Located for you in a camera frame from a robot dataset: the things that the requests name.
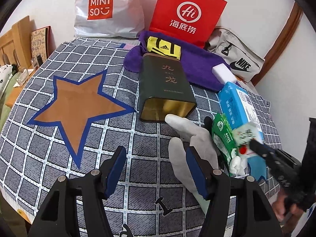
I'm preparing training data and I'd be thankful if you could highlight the right hand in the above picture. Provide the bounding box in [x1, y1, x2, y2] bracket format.
[272, 189, 304, 222]

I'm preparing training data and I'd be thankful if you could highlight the wooden headboard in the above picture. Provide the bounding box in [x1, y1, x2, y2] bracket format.
[0, 16, 32, 69]

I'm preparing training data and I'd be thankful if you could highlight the blue tissue pack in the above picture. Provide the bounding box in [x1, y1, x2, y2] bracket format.
[218, 82, 267, 182]

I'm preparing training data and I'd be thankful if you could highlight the brown illustrated book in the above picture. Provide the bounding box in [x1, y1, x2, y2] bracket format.
[31, 26, 51, 62]

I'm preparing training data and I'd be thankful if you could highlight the dark bottle on nightstand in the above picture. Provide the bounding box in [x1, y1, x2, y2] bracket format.
[36, 54, 43, 66]

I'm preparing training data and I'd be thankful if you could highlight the white sponge block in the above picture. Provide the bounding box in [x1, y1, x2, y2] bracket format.
[212, 63, 237, 85]

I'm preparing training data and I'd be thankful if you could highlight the beige Nike bag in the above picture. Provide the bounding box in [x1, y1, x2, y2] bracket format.
[207, 27, 265, 82]

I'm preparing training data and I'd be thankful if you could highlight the white Miniso plastic bag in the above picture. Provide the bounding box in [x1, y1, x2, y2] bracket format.
[74, 0, 145, 39]

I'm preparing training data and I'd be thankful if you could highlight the wooden nightstand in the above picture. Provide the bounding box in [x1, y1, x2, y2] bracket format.
[5, 70, 35, 108]

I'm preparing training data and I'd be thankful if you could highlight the white tissue wad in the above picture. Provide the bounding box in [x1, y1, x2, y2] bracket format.
[229, 156, 247, 177]

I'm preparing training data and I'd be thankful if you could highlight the dark green tin box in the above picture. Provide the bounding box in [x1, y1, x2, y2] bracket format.
[139, 53, 197, 122]

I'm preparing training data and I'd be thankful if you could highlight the glass cup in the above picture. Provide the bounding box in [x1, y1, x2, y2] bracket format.
[16, 67, 29, 86]

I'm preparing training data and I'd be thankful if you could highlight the green wet wipes packet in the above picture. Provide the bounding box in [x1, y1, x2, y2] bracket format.
[212, 113, 237, 168]

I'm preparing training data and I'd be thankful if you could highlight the red Haidilao paper bag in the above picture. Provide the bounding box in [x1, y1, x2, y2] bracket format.
[149, 0, 227, 48]

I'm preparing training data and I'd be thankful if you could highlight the small snack packet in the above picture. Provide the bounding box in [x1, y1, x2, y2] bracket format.
[232, 121, 263, 158]

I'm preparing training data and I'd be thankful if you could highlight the yellow black adidas cloth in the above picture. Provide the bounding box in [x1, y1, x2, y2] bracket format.
[147, 36, 181, 60]

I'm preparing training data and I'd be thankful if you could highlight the purple towel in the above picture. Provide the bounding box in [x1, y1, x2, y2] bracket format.
[123, 31, 230, 92]

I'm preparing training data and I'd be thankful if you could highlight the white spotted pillow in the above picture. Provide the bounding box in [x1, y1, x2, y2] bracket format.
[0, 64, 14, 99]

